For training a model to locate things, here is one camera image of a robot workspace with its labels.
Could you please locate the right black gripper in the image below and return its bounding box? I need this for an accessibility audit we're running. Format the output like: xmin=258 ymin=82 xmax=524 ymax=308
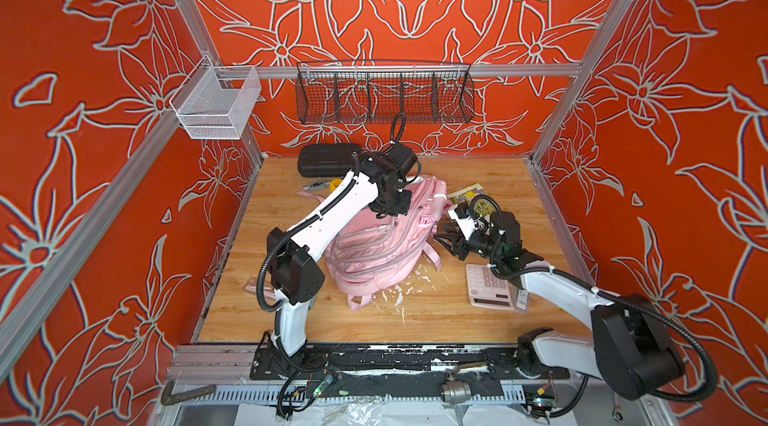
xmin=433 ymin=221 xmax=506 ymax=263

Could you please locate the colourful picture book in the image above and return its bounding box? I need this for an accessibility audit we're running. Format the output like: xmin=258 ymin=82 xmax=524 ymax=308
xmin=447 ymin=183 xmax=486 ymax=205

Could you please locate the pink student backpack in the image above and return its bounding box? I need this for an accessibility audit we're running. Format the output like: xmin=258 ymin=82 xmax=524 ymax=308
xmin=324 ymin=175 xmax=447 ymax=311

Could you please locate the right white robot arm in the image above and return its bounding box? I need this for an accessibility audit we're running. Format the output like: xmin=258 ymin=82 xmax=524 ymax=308
xmin=434 ymin=195 xmax=718 ymax=403

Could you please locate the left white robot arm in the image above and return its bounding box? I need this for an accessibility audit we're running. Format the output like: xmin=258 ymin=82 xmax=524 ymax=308
xmin=256 ymin=112 xmax=418 ymax=361

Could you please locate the yellow tape roll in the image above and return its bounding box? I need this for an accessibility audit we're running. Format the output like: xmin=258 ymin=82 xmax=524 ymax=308
xmin=329 ymin=179 xmax=343 ymax=192

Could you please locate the pink desk calculator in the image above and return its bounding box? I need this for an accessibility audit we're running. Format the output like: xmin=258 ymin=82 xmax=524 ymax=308
xmin=465 ymin=264 xmax=515 ymax=310

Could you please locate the grey metal tool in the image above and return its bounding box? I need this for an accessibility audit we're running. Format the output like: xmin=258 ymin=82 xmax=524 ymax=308
xmin=303 ymin=181 xmax=330 ymax=192

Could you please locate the black plastic case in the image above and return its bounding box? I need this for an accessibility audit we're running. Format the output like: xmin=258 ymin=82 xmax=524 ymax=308
xmin=297 ymin=143 xmax=363 ymax=178

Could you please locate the metal pipe fitting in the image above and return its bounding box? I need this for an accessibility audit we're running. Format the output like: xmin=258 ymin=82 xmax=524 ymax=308
xmin=441 ymin=380 xmax=472 ymax=406

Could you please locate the rusty allen key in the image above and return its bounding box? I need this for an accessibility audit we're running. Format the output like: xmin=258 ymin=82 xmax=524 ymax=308
xmin=160 ymin=380 xmax=217 ymax=406

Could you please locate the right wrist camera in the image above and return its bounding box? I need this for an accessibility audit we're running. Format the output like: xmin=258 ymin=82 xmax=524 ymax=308
xmin=448 ymin=202 xmax=483 ymax=238

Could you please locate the black wire wall basket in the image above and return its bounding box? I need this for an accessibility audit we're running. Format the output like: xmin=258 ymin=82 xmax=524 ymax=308
xmin=295 ymin=60 xmax=476 ymax=125

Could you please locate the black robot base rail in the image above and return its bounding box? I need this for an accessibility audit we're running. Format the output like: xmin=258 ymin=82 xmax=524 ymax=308
xmin=249 ymin=341 xmax=571 ymax=398

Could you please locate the white wire wall basket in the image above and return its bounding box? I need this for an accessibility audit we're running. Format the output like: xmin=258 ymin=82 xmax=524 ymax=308
xmin=170 ymin=55 xmax=262 ymax=140

